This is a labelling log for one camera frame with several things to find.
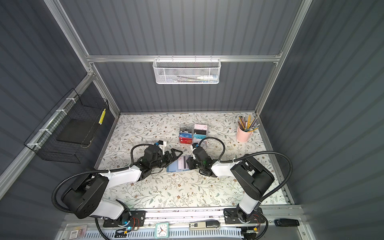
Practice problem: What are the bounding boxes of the small label packet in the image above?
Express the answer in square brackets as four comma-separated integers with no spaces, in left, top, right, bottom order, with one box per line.
[68,225,88,240]

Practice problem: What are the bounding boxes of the grey black handheld device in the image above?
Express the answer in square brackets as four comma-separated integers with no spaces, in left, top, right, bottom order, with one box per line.
[189,220,221,231]

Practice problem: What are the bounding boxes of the black remote device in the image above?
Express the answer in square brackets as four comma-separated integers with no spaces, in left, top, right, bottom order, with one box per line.
[274,219,300,227]

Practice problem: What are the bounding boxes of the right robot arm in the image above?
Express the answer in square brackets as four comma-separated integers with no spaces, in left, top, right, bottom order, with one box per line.
[187,147,275,216]

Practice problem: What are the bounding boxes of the pink VIP card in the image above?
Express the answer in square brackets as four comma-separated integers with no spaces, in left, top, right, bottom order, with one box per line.
[194,124,208,131]

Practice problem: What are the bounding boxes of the white wire mesh basket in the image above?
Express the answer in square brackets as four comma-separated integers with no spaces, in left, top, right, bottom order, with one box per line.
[153,59,222,85]

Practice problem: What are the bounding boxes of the black wire wall basket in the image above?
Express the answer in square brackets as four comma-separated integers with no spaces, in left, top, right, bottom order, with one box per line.
[24,91,109,164]

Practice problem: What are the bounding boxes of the teal VIP card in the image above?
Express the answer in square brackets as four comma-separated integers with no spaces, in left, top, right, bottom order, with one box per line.
[194,134,207,139]

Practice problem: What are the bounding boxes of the blue VIP card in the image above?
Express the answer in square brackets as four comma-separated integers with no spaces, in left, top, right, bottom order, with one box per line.
[179,133,193,139]

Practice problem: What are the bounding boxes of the red VIP card in stand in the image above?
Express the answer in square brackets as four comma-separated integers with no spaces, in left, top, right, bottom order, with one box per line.
[179,137,193,145]

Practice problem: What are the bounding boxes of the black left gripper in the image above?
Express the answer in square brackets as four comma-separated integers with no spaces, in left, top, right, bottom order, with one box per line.
[150,148,183,171]

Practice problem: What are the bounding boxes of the small white desk clock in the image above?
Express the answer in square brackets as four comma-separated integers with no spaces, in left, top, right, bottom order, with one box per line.
[155,223,170,239]

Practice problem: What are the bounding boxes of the markers in mesh basket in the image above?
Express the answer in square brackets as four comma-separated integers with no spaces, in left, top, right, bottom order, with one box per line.
[173,75,219,84]

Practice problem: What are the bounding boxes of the pink metal pencil bucket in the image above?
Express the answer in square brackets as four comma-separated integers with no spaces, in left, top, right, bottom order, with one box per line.
[236,127,253,143]

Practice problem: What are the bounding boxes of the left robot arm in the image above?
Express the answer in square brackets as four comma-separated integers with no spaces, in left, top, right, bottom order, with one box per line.
[52,142,183,220]

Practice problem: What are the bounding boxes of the clear acrylic card display stand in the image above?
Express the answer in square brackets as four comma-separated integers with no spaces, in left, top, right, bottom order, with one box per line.
[179,124,208,145]

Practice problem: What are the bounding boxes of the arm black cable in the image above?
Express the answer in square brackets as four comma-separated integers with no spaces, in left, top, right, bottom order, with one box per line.
[197,136,293,202]
[51,143,155,214]

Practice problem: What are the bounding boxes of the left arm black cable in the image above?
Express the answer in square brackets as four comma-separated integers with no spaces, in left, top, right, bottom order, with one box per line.
[51,143,155,214]

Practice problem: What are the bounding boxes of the black card with gold lines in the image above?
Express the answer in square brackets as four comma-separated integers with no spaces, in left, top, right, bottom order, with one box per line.
[194,130,207,135]

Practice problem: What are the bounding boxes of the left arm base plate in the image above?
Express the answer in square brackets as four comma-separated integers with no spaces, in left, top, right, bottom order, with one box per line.
[103,211,147,228]

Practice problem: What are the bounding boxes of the blue leather card holder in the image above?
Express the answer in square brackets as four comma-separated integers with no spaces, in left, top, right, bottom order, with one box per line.
[167,155,190,173]

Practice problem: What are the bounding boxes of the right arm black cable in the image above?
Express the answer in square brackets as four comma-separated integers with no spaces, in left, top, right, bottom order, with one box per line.
[197,136,293,202]

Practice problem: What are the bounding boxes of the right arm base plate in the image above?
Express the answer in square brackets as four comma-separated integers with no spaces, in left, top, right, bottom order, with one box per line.
[223,207,266,225]

